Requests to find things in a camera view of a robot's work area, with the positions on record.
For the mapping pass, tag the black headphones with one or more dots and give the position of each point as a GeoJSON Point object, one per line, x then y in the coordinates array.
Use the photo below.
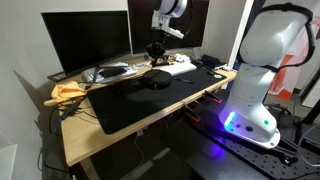
{"type": "Point", "coordinates": [157, 79]}

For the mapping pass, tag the black desk mat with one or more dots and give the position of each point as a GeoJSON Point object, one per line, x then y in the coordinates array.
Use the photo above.
{"type": "Point", "coordinates": [133, 115]}

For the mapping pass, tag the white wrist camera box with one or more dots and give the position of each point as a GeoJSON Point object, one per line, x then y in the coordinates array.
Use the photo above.
{"type": "Point", "coordinates": [173, 33]}

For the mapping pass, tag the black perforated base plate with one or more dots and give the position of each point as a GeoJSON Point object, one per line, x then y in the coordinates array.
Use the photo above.
{"type": "Point", "coordinates": [240, 160]}

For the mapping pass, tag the white keyboard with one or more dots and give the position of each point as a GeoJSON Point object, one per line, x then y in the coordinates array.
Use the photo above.
{"type": "Point", "coordinates": [176, 68]}

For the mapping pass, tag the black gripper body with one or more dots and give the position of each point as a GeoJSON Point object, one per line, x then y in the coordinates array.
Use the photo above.
{"type": "Point", "coordinates": [159, 37]}

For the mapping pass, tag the black monitor silver frame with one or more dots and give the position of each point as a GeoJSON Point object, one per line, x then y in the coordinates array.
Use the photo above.
{"type": "Point", "coordinates": [140, 30]}

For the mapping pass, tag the orange cloth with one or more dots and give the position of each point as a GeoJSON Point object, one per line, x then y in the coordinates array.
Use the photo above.
{"type": "Point", "coordinates": [66, 91]}

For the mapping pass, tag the orange electronic parts clutter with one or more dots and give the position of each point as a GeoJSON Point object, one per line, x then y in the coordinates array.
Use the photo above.
{"type": "Point", "coordinates": [168, 60]}

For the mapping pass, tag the white power adapter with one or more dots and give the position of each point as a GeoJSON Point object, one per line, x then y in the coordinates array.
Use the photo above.
{"type": "Point", "coordinates": [228, 68]}

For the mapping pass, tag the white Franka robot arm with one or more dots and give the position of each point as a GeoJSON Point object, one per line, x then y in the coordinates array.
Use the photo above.
{"type": "Point", "coordinates": [260, 100]}

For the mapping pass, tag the black pen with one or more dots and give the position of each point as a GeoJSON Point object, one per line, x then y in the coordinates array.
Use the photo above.
{"type": "Point", "coordinates": [183, 80]}

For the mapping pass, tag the red and white poster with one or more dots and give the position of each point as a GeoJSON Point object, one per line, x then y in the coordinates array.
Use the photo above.
{"type": "Point", "coordinates": [283, 80]}

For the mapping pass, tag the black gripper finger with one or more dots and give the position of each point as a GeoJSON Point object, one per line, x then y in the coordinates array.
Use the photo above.
{"type": "Point", "coordinates": [162, 50]}
{"type": "Point", "coordinates": [151, 50]}

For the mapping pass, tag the black tripod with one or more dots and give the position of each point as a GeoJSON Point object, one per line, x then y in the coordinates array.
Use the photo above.
{"type": "Point", "coordinates": [311, 116]}

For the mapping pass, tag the black wallet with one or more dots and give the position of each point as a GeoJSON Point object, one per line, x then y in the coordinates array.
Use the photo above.
{"type": "Point", "coordinates": [112, 72]}

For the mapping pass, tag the grey monitor stand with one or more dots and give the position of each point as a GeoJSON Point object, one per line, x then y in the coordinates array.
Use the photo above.
{"type": "Point", "coordinates": [197, 52]}

